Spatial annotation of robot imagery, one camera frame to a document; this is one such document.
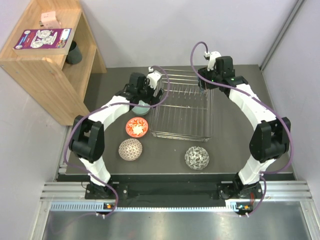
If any metal wire dish rack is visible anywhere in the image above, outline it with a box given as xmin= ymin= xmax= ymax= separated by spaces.
xmin=149 ymin=69 xmax=214 ymax=142

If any black white paisley bowl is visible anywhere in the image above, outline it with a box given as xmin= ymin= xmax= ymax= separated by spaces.
xmin=184 ymin=146 xmax=210 ymax=171

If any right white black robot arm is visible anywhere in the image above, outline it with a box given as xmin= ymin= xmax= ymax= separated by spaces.
xmin=197 ymin=51 xmax=291 ymax=198

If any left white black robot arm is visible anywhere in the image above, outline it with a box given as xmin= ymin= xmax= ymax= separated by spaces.
xmin=68 ymin=68 xmax=164 ymax=199

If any mint green bowl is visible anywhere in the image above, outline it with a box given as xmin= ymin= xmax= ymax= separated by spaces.
xmin=131 ymin=100 xmax=150 ymax=116

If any red floral bowl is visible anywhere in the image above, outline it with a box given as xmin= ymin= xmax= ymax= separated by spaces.
xmin=125 ymin=117 xmax=149 ymax=138

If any beige lattice patterned bowl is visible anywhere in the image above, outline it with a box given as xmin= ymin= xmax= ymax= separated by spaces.
xmin=118 ymin=138 xmax=143 ymax=161

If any dark grey cup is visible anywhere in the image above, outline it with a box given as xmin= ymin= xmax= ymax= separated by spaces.
xmin=65 ymin=41 xmax=83 ymax=65

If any wooden shelf unit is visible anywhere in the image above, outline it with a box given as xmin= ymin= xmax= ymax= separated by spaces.
xmin=0 ymin=0 xmax=107 ymax=126

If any purple book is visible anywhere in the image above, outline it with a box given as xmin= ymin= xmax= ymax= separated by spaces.
xmin=12 ymin=28 xmax=74 ymax=56

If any pink power adapter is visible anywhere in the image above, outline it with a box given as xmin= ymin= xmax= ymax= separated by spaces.
xmin=39 ymin=11 xmax=62 ymax=29

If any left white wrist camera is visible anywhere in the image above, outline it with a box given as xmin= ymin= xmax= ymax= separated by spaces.
xmin=146 ymin=66 xmax=162 ymax=90

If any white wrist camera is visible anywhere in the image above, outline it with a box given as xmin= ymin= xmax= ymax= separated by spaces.
xmin=204 ymin=51 xmax=222 ymax=71
xmin=146 ymin=66 xmax=162 ymax=90

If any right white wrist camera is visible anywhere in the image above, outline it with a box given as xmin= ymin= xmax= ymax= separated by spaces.
xmin=204 ymin=51 xmax=222 ymax=71

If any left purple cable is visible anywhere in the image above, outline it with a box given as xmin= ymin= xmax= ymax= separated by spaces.
xmin=63 ymin=65 xmax=171 ymax=218

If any purple cable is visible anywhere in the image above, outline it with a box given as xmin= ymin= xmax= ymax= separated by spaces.
xmin=190 ymin=41 xmax=293 ymax=217
xmin=63 ymin=65 xmax=171 ymax=218

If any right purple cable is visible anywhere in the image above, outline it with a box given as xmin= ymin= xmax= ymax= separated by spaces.
xmin=190 ymin=41 xmax=293 ymax=217

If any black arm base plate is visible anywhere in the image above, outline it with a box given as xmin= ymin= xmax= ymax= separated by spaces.
xmin=84 ymin=181 xmax=263 ymax=201

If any aluminium rail frame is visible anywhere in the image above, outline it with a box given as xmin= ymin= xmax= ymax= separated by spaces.
xmin=30 ymin=174 xmax=320 ymax=240

